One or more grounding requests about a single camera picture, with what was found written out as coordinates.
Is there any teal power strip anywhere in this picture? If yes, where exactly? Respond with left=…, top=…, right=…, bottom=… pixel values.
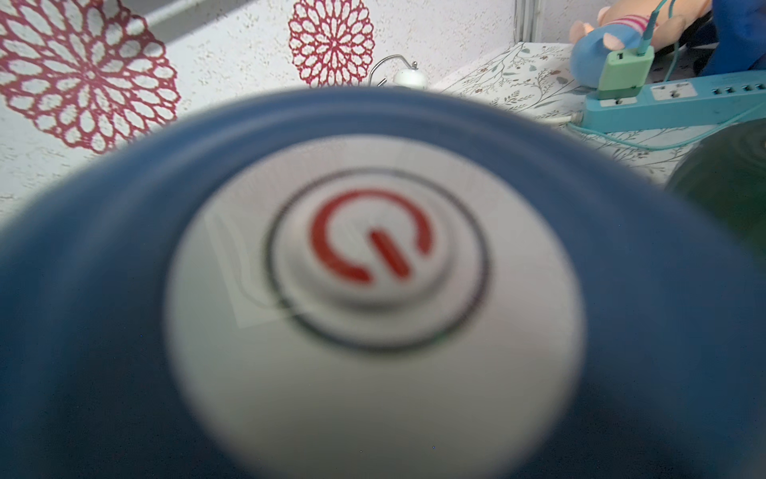
left=578, top=70, right=765, bottom=134

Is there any navy blue meat grinder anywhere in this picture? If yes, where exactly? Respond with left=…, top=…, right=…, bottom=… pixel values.
left=1, top=87, right=765, bottom=478

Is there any white twin-bell alarm clock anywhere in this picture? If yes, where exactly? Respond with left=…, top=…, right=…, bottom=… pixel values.
left=366, top=54, right=428, bottom=90

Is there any dark green meat grinder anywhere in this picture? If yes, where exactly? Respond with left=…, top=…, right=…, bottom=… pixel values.
left=665, top=119, right=765, bottom=257

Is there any teal USB cable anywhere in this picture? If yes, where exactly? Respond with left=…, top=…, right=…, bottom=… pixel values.
left=565, top=0, right=766, bottom=152

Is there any green USB charger adapter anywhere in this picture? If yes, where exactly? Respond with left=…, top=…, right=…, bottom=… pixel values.
left=596, top=46, right=654, bottom=100

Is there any pig plush toy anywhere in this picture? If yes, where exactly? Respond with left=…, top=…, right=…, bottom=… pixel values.
left=570, top=0, right=712, bottom=89

